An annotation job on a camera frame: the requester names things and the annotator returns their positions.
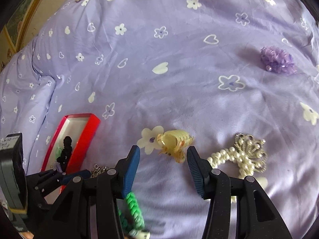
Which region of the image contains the purple ruffled flower hair clip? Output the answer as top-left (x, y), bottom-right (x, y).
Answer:
top-left (260, 46), bottom-right (297, 75)

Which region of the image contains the framed landscape painting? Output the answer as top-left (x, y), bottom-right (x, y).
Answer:
top-left (1, 0), bottom-right (42, 69)

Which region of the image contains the green braided panda bracelet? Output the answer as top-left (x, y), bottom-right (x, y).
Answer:
top-left (117, 191), bottom-right (151, 239)

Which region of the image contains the yellow bow hair claw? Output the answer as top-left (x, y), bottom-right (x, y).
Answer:
top-left (157, 129), bottom-right (194, 164)

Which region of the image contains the black scrunchie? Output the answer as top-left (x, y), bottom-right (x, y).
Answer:
top-left (56, 136), bottom-right (72, 173)

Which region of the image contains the purple floral bed sheet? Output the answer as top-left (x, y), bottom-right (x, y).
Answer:
top-left (1, 0), bottom-right (318, 238)

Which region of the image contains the silver chain bracelet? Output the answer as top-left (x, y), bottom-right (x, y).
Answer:
top-left (91, 163), bottom-right (109, 178)

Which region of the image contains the red shallow box tray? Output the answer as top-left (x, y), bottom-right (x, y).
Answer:
top-left (40, 113), bottom-right (101, 204)

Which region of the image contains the white pearl scrunchie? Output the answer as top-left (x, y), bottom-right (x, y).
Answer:
top-left (206, 147), bottom-right (269, 204)

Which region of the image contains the silver rhinestone crown brooch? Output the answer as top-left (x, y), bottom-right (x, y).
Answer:
top-left (234, 133), bottom-right (268, 173)

